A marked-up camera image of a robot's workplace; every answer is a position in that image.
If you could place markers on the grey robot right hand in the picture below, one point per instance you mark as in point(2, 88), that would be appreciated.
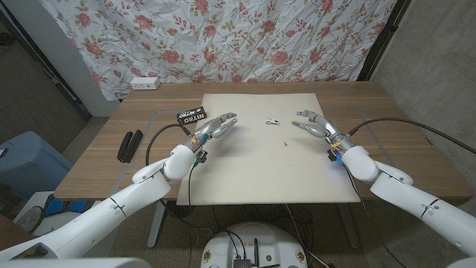
point(327, 128)

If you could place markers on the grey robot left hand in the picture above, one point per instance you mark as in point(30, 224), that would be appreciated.
point(213, 130)

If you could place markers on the cream foam board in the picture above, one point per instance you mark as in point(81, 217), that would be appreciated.
point(260, 175)

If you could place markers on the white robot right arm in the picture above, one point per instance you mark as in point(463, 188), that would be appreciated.
point(409, 193)

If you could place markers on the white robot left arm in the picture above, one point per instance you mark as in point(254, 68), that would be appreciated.
point(111, 212)

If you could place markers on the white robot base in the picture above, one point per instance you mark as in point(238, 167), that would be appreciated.
point(267, 242)

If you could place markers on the black stapler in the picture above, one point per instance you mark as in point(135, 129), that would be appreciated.
point(128, 147)

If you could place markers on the black Nitro box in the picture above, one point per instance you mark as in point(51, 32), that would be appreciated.
point(191, 115)

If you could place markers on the small white metal clip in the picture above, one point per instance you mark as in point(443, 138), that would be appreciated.
point(272, 121)

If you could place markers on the white power strip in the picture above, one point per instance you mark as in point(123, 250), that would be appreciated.
point(145, 83)

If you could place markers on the black round disc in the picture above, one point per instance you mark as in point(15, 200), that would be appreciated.
point(184, 213)

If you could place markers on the floral backdrop cloth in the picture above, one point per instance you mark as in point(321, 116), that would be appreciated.
point(223, 37)

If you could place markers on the black backdrop stand pole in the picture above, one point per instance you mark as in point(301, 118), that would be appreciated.
point(383, 41)

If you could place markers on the grey table leg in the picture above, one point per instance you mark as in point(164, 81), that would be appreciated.
point(349, 231)

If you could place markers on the white table leg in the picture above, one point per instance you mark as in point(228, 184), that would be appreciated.
point(156, 223)

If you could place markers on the blue fabric item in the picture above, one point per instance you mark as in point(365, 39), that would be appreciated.
point(67, 205)

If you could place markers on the blue plastic bin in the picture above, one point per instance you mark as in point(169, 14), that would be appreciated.
point(29, 164)

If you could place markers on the white robot torso edge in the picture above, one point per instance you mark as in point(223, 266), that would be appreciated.
point(74, 263)

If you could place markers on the grey white sneaker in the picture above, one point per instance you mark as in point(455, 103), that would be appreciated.
point(29, 219)

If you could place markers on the brown trouser leg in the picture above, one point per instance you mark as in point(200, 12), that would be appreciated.
point(16, 232)

